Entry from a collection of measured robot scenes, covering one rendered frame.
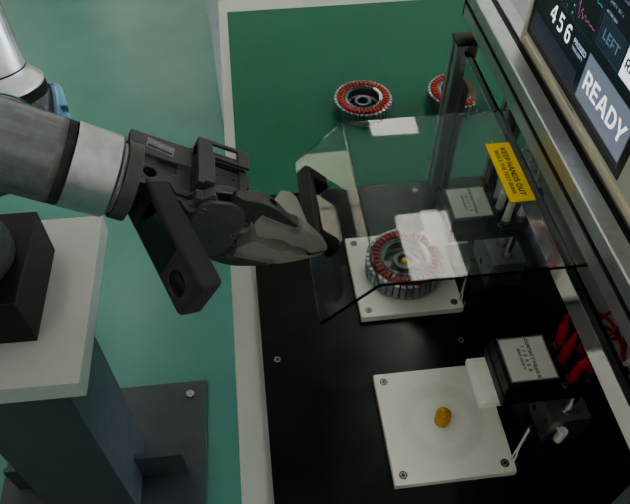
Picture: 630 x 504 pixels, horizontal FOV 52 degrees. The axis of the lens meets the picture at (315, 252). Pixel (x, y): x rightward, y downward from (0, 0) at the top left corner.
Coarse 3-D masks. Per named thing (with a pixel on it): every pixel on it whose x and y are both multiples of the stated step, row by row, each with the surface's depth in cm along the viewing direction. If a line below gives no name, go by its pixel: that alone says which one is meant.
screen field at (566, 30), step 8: (552, 8) 70; (560, 8) 68; (552, 16) 70; (560, 16) 68; (552, 24) 70; (560, 24) 69; (568, 24) 67; (560, 32) 69; (568, 32) 67; (568, 40) 67
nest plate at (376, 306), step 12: (444, 288) 96; (456, 288) 96; (360, 300) 94; (372, 300) 94; (384, 300) 94; (396, 300) 94; (408, 300) 94; (420, 300) 94; (432, 300) 94; (444, 300) 94; (456, 300) 94; (360, 312) 93; (372, 312) 93; (384, 312) 93; (396, 312) 93; (408, 312) 93; (420, 312) 93; (432, 312) 94; (444, 312) 94; (456, 312) 94
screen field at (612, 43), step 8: (608, 24) 60; (600, 32) 61; (608, 32) 60; (616, 32) 58; (600, 40) 61; (608, 40) 60; (616, 40) 58; (624, 40) 57; (600, 48) 61; (608, 48) 60; (616, 48) 59; (624, 48) 57; (608, 56) 60; (616, 56) 59; (624, 56) 57; (616, 64) 59; (624, 64) 58; (624, 72) 58; (624, 80) 58
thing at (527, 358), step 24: (504, 336) 74; (528, 336) 74; (480, 360) 77; (504, 360) 72; (528, 360) 72; (552, 360) 72; (576, 360) 75; (480, 384) 75; (504, 384) 71; (528, 384) 70; (552, 384) 71; (576, 384) 73; (600, 384) 73
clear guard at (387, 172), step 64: (384, 128) 76; (448, 128) 76; (512, 128) 76; (384, 192) 69; (448, 192) 69; (320, 256) 69; (384, 256) 63; (448, 256) 63; (512, 256) 63; (576, 256) 63; (320, 320) 65
